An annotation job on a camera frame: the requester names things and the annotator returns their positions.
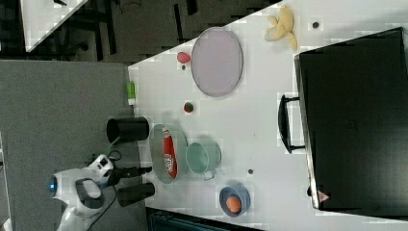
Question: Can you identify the peeled banana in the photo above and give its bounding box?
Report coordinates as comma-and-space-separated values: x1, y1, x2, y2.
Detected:
265, 6, 297, 51

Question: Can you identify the black cylinder upper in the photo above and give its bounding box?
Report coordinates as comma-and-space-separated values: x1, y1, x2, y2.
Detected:
106, 116, 150, 143

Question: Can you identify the red strawberry near plate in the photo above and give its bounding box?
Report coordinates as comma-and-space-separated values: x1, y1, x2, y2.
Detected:
177, 52, 191, 64

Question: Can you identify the orange fruit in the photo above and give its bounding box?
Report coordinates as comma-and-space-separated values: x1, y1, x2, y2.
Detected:
226, 196, 242, 214

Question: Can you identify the black cylinder lower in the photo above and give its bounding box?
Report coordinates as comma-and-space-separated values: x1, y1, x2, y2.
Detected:
117, 183, 155, 207

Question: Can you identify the red green strawberry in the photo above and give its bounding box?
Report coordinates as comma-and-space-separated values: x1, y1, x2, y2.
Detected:
184, 102, 193, 113

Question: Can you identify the green marker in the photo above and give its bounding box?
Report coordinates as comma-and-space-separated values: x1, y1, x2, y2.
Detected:
127, 82, 136, 105

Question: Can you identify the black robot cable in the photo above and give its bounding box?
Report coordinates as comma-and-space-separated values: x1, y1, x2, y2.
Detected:
86, 150, 123, 230

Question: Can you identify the red ketchup bottle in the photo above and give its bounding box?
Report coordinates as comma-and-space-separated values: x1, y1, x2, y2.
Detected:
163, 127, 178, 179

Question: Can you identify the black toaster oven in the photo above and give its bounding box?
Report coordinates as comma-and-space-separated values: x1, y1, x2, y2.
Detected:
294, 27, 408, 220

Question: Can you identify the green metal cup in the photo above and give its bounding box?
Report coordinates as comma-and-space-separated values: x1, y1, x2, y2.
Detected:
186, 140, 221, 181

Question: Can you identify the grey round plate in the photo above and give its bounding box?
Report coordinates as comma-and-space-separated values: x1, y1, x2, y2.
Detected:
191, 27, 242, 97

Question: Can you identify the blue bowl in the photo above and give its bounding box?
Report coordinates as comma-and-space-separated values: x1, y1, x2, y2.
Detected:
219, 184, 251, 218

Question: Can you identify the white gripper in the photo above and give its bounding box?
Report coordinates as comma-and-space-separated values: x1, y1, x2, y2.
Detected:
88, 155, 152, 185

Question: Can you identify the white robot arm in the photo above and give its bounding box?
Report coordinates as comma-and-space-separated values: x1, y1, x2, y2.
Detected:
47, 154, 152, 231

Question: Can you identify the black cylinder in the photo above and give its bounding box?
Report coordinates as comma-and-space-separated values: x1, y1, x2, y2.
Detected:
117, 183, 155, 207
106, 116, 150, 143

